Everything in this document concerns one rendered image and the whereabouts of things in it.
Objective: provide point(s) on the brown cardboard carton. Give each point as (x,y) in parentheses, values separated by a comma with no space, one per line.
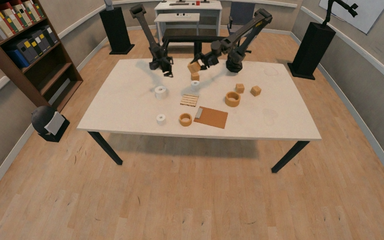
(255,91)
(195,77)
(194,68)
(239,88)

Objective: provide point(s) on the small wooden pallet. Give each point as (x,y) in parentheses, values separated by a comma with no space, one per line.
(189,99)

